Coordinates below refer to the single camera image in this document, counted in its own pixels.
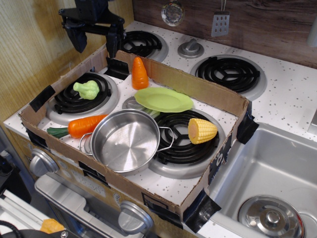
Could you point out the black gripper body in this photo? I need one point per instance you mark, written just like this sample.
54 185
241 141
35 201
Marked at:
91 16

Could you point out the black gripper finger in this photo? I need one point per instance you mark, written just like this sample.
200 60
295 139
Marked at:
114 37
77 38

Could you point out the green toy broccoli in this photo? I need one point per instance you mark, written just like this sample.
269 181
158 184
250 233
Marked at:
88 90

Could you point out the back left stove burner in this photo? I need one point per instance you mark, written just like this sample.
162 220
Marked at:
143 44

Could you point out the stove burner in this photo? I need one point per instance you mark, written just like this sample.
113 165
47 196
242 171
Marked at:
67 105
236 73
143 44
184 160

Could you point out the orange toy carrot tip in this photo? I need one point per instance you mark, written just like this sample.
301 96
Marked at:
140 78

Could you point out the front left stove burner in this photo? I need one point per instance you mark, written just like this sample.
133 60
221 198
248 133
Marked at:
67 105

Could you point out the hanging silver strainer ladle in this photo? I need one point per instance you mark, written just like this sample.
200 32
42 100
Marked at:
172 13

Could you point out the silver center stove knob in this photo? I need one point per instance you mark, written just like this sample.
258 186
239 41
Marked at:
131 103

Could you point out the silver stove knob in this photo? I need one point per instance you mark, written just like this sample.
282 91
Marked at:
191 49
131 103

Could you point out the silver top stove knob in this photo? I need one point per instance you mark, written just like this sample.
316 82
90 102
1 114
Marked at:
191 49

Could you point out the light green plastic plate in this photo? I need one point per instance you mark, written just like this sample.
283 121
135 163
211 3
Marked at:
163 100

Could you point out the orange toy carrot with leaves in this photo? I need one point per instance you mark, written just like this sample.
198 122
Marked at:
77 128

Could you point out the stainless steel pot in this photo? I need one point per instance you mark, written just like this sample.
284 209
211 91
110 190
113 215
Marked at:
126 141

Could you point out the hanging silver spatula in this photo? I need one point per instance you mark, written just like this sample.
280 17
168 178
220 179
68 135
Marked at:
220 22

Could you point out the cardboard fence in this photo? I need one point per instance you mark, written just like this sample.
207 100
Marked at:
168 215

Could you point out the yellow toy corn cob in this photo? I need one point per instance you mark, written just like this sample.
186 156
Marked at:
201 131

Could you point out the back right stove burner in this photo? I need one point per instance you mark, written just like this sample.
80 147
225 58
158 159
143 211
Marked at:
236 73

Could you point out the silver left oven knob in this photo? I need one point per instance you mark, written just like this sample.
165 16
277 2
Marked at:
41 163

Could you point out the silver oven knob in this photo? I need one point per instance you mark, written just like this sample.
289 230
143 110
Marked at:
41 163
133 219

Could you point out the front right stove burner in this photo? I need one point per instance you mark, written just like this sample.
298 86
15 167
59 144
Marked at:
184 160

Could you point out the silver right oven knob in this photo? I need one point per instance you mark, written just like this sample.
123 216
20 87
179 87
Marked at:
133 219

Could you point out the orange yellow object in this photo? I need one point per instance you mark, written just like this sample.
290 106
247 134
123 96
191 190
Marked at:
50 226

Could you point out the grey faucet base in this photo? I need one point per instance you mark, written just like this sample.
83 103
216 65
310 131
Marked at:
312 37

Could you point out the silver sink basin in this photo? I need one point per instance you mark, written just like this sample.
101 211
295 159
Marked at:
275 163

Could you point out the steel pot lid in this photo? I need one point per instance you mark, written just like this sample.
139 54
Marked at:
272 217

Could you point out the silver oven door handle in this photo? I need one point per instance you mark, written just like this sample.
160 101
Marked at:
85 214

